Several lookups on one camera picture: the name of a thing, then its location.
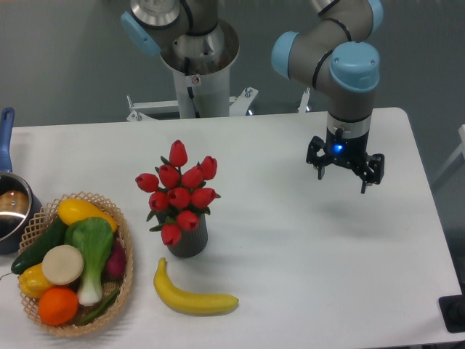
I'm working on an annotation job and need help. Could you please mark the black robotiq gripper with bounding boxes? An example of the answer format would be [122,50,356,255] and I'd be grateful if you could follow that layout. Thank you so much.
[306,130,385,194]

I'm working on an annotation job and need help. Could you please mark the red tulip bouquet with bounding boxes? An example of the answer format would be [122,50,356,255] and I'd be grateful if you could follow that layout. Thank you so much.
[135,140,220,247]

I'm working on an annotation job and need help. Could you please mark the yellow banana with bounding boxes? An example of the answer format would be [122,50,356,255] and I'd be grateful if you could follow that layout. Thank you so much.
[153,257,239,316]

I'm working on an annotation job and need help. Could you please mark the woven wicker basket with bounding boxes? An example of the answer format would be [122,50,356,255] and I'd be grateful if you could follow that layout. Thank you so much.
[19,192,134,337]

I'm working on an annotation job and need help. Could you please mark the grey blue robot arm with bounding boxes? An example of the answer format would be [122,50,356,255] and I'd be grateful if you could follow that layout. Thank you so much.
[121,1,384,186]

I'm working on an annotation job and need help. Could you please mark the dark grey ribbed vase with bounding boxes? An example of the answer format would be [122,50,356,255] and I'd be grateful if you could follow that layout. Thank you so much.
[155,210,208,258]

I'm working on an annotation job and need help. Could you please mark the black device at table edge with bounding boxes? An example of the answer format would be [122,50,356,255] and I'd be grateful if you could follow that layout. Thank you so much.
[438,294,464,333]

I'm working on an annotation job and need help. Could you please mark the purple sweet potato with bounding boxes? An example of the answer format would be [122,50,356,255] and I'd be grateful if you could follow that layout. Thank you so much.
[104,239,126,278]

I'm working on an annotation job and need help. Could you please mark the green bok choy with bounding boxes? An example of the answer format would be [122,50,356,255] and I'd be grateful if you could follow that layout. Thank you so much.
[65,217,113,306]

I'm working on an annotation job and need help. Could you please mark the green bean pod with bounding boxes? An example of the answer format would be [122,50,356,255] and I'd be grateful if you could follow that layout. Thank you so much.
[77,289,120,326]

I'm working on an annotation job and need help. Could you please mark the yellow squash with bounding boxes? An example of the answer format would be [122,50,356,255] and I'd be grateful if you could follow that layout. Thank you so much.
[57,198,118,233]

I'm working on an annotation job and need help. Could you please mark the beige round disc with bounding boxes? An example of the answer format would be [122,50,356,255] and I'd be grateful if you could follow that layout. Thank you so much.
[41,244,84,285]

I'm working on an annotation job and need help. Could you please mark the dark green cucumber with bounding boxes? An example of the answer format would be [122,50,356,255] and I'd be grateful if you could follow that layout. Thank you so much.
[11,217,68,275]

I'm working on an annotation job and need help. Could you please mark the orange fruit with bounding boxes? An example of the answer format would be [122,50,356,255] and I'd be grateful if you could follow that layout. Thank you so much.
[39,286,79,326]

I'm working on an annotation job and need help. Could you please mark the yellow bell pepper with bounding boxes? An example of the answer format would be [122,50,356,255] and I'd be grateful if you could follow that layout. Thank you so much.
[18,263,54,299]

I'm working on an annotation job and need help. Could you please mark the white frame at right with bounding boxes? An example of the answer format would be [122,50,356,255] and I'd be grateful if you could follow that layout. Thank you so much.
[430,124,464,192]

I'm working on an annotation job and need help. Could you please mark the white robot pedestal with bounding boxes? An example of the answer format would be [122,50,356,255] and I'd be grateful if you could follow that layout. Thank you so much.
[126,20,259,121]

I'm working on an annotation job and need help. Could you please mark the black pedestal cable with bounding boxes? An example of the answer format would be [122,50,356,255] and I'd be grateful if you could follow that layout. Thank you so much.
[182,57,201,119]

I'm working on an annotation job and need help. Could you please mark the blue handled saucepan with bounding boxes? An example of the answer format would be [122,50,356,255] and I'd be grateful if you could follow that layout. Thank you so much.
[1,108,41,254]

